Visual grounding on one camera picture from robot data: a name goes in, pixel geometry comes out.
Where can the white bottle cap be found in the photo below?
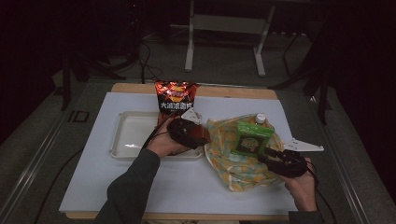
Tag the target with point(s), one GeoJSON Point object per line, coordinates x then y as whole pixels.
{"type": "Point", "coordinates": [260, 118]}

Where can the yellow floral cloth bag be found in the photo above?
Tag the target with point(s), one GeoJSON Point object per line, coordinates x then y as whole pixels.
{"type": "Point", "coordinates": [239, 171]}

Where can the black stand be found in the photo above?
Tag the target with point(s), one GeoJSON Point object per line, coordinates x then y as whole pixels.
{"type": "Point", "coordinates": [317, 81]}
{"type": "Point", "coordinates": [81, 68]}

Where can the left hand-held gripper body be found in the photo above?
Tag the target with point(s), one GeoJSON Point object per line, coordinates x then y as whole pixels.
{"type": "Point", "coordinates": [183, 133]}

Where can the red chip bag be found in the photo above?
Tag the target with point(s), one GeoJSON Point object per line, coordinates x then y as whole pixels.
{"type": "Point", "coordinates": [176, 96]}

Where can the green snack packet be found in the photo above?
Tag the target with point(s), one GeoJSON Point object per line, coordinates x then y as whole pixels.
{"type": "Point", "coordinates": [250, 138]}

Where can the metal floor rail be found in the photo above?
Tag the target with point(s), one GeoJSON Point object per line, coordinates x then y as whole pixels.
{"type": "Point", "coordinates": [339, 161]}
{"type": "Point", "coordinates": [28, 177]}

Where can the person's left hand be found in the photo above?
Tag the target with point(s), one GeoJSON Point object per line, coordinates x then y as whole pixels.
{"type": "Point", "coordinates": [162, 143]}

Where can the person's right hand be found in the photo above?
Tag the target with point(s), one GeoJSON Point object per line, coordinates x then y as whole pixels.
{"type": "Point", "coordinates": [300, 189]}

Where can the white plastic tray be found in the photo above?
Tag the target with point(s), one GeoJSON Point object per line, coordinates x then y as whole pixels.
{"type": "Point", "coordinates": [134, 137]}

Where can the white table sheet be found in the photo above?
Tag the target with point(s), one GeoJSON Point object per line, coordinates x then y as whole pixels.
{"type": "Point", "coordinates": [174, 183]}

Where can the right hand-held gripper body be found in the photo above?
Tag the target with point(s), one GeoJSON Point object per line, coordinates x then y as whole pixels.
{"type": "Point", "coordinates": [289, 163]}

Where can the white metal stand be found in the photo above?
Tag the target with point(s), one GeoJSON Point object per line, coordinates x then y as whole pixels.
{"type": "Point", "coordinates": [227, 25]}

